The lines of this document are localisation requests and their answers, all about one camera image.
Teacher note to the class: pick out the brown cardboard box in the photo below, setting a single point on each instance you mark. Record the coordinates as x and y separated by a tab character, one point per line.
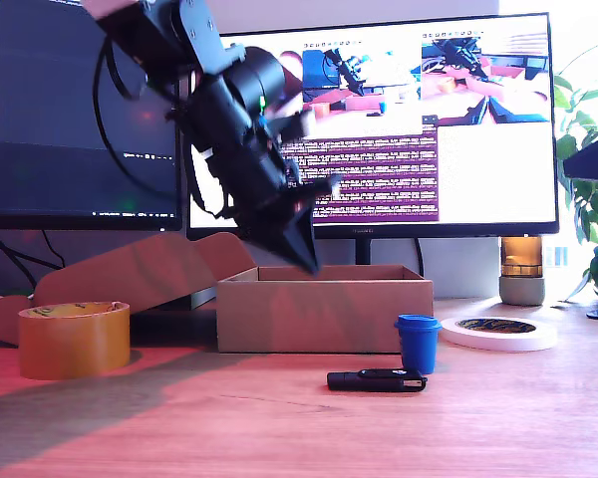
324	313

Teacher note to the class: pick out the computer monitor with black stand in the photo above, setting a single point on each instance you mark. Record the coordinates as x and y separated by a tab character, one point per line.
478	174

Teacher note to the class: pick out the amber glass jar, pale base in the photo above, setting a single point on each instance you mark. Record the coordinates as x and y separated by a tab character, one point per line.
522	294

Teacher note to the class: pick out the small blue lidded cup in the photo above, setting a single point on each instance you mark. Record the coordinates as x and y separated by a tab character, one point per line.
418	348

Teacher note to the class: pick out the black USB stick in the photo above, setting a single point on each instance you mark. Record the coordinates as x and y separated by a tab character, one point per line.
374	381

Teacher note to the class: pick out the white tape roll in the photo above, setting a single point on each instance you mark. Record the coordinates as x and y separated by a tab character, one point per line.
498	341

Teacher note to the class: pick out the brown packing tape roll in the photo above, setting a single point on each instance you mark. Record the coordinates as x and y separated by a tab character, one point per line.
75	343

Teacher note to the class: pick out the dark-screen computer monitor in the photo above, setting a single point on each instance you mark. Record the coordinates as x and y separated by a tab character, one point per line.
40	149

